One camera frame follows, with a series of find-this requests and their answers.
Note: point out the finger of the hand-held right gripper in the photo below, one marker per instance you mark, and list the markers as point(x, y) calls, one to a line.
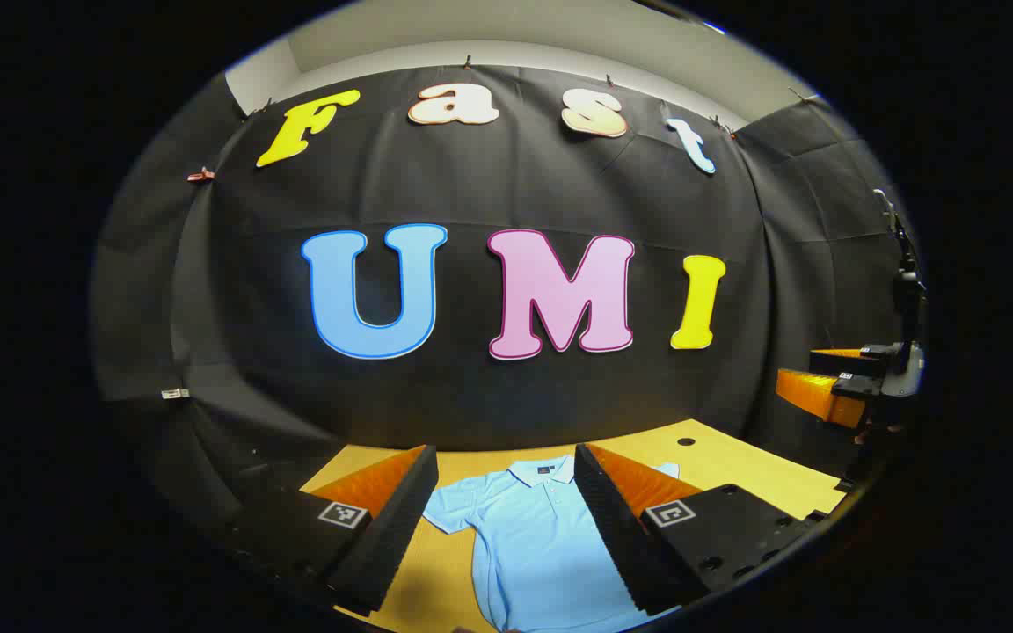
point(814, 394)
point(841, 360)

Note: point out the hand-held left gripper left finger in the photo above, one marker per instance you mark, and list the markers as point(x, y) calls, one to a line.
point(392, 536)

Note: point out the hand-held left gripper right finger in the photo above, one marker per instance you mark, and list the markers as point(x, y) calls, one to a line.
point(616, 536)

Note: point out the light blue polo T-shirt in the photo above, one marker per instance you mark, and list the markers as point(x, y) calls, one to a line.
point(533, 545)

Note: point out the black backdrop cloth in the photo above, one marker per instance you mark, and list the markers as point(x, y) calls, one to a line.
point(471, 387)

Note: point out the white backdrop clip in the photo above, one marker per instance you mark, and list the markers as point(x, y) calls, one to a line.
point(175, 393)

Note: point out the orange backdrop clip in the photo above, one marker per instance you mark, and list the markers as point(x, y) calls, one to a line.
point(200, 176)

